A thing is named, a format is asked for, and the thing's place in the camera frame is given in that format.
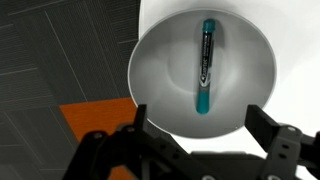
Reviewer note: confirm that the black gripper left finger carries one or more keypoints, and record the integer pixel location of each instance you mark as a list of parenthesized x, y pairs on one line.
[(133, 153)]

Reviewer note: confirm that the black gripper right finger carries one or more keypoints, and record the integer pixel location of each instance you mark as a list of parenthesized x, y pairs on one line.
[(286, 150)]

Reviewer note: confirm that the teal marker pen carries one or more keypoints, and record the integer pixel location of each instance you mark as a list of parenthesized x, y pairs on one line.
[(206, 66)]

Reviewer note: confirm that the white round bowl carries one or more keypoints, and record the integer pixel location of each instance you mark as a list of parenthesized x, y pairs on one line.
[(166, 73)]

